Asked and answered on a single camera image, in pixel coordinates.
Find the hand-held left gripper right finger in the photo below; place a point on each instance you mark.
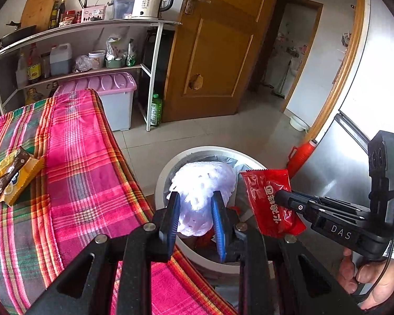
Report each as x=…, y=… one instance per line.
x=219, y=228

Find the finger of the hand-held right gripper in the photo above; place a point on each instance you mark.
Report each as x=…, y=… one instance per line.
x=341, y=204
x=297, y=206

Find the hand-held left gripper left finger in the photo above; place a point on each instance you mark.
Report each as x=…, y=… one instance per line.
x=172, y=218

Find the red snack packet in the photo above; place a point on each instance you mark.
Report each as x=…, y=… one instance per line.
x=269, y=197

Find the white foam fruit net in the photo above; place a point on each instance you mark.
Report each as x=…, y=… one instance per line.
x=197, y=190

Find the white trash bin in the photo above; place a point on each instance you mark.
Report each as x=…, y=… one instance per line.
x=213, y=151

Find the person's right hand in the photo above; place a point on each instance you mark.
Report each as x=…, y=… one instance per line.
x=377, y=279

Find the red plastic jug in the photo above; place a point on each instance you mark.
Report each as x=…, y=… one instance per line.
x=302, y=157

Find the white basin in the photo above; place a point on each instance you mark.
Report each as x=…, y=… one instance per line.
x=297, y=123

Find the plaid tablecloth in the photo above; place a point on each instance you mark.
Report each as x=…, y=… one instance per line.
x=78, y=170

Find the green plastic bottle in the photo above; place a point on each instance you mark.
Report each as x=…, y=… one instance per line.
x=156, y=111

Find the pink lidded storage box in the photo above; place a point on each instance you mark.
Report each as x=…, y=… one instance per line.
x=115, y=105

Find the silver refrigerator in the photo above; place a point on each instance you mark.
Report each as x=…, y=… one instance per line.
x=364, y=72

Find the yellow brown snack wrapper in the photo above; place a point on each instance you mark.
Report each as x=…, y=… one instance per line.
x=23, y=180

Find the green basket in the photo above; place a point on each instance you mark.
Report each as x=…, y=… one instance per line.
x=115, y=63

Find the wooden door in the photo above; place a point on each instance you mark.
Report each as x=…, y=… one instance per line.
x=216, y=55

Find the green white packet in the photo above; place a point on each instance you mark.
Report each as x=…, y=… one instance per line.
x=130, y=54

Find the white lidded tub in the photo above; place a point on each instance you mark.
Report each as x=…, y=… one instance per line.
x=97, y=59

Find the crumpled plastic bag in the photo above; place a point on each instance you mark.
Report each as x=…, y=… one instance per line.
x=82, y=64

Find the white printed packet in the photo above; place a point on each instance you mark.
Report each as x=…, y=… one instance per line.
x=115, y=47

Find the yellow oil bottle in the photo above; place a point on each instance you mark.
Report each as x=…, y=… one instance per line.
x=33, y=95

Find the translucent plastic jug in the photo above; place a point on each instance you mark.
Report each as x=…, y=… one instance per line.
x=60, y=62

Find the dark glass jar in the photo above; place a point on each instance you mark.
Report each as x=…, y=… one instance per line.
x=46, y=65

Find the yellow label sauce bottle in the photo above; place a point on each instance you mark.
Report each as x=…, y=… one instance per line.
x=34, y=70

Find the clear plastic bottle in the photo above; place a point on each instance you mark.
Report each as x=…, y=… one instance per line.
x=21, y=73

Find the white shelf rack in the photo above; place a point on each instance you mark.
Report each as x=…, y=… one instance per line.
x=85, y=26

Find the white electric kettle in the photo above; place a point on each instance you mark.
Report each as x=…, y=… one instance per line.
x=146, y=3

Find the metal door lock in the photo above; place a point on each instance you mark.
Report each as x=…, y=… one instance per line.
x=192, y=1

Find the water filter pitcher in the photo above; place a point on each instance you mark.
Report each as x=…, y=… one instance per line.
x=121, y=6

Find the pink utensil basket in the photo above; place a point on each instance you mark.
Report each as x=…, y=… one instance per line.
x=93, y=13

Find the red lidded jar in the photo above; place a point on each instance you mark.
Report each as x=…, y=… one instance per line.
x=69, y=18

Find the dark sauce bottle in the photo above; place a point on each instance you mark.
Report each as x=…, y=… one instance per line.
x=62, y=13

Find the green sauce bottle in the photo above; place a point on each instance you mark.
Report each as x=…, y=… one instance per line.
x=55, y=14

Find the black frying pan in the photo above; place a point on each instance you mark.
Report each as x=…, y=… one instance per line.
x=18, y=36

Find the wooden cutting board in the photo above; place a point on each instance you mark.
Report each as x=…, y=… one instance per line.
x=41, y=6

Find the wooden door frame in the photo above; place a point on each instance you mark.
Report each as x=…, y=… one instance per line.
x=348, y=55

